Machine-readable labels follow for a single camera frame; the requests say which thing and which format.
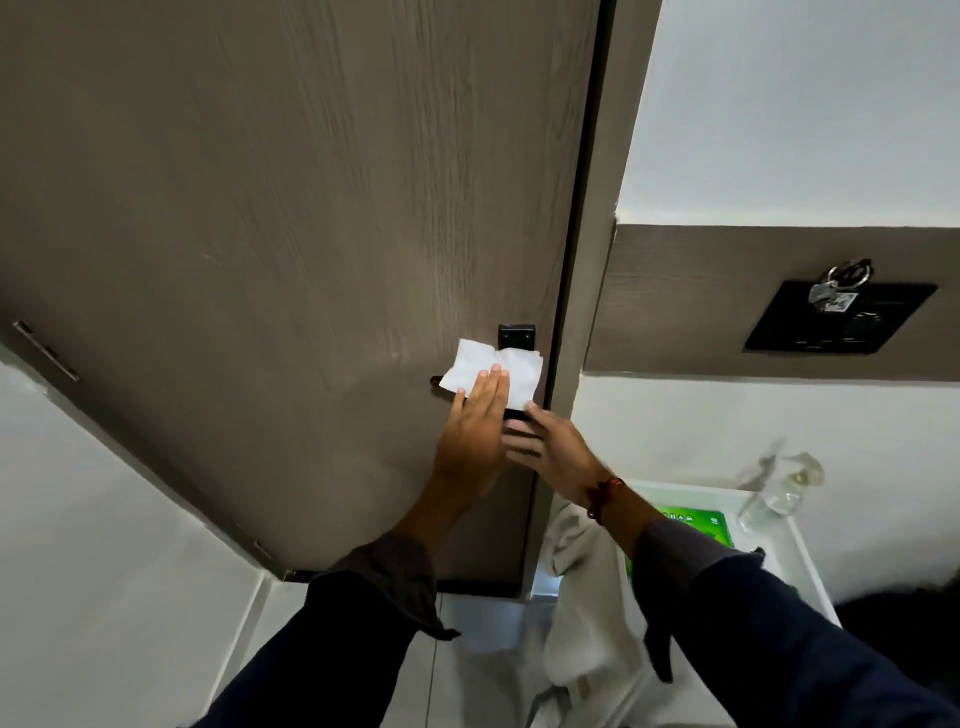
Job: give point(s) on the person's left little finger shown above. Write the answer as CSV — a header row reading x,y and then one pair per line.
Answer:
x,y
457,403

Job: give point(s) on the white wipe cloth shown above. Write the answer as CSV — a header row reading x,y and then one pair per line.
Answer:
x,y
510,367

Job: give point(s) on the black wall switch panel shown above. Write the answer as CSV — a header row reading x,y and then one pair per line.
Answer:
x,y
885,322

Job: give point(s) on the person's left hand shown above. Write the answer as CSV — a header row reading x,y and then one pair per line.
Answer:
x,y
469,446

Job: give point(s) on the white towel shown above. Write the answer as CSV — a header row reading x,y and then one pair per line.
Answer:
x,y
585,600

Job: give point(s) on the person's right hand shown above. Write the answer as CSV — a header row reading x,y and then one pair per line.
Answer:
x,y
559,454

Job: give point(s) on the brown wood wall panel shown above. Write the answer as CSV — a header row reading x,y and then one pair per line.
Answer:
x,y
675,315

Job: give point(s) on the green packet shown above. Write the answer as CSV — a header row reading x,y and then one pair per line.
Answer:
x,y
701,521

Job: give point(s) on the person's right forearm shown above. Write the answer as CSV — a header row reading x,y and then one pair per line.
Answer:
x,y
735,622

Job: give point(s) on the metal door hinge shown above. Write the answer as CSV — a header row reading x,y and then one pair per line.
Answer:
x,y
45,351

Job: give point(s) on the person's left middle finger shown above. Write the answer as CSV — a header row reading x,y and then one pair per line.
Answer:
x,y
492,386

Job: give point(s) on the person's left forearm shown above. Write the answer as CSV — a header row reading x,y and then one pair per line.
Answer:
x,y
375,585

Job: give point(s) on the brown door frame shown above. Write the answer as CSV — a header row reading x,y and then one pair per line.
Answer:
x,y
600,187

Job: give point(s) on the person's right fingers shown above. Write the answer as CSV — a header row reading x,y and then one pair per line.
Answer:
x,y
519,441

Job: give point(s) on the black square door lock knob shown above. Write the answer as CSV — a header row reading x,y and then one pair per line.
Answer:
x,y
517,337

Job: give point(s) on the clear spray bottle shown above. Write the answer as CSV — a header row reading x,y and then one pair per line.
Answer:
x,y
784,491

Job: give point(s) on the brown wooden door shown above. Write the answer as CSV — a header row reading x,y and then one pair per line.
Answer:
x,y
262,262

